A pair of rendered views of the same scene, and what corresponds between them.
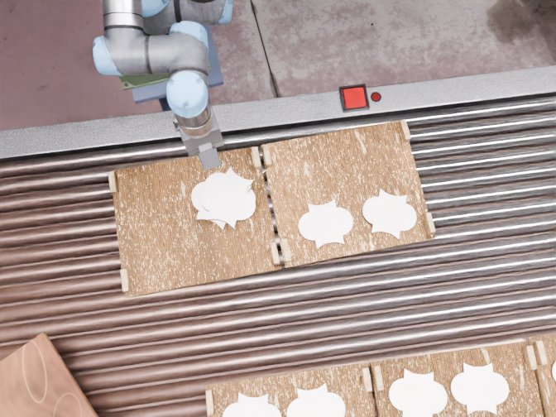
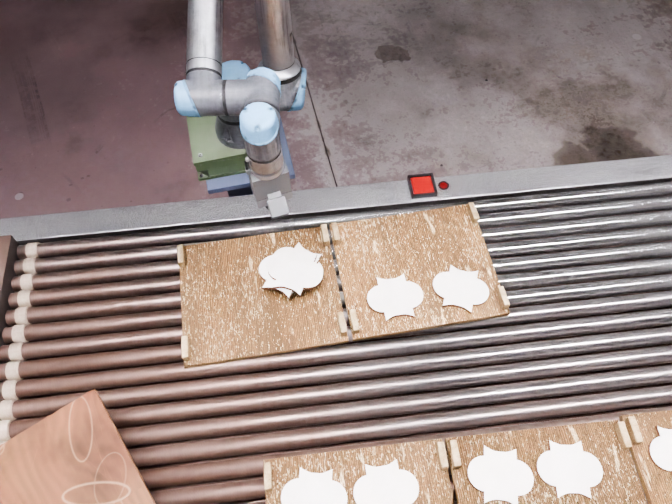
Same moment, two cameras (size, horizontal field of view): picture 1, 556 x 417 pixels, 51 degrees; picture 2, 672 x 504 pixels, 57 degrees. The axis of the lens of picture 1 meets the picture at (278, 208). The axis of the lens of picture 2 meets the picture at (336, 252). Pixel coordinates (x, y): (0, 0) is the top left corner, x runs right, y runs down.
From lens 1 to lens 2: 0.37 m
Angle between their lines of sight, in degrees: 16
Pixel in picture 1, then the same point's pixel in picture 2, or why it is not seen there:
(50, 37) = (131, 174)
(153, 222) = (218, 293)
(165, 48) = (240, 87)
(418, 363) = (498, 441)
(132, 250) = (195, 320)
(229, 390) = (290, 466)
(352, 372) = (425, 449)
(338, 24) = (409, 165)
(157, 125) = (229, 208)
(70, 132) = (143, 213)
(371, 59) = not seen: hidden behind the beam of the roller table
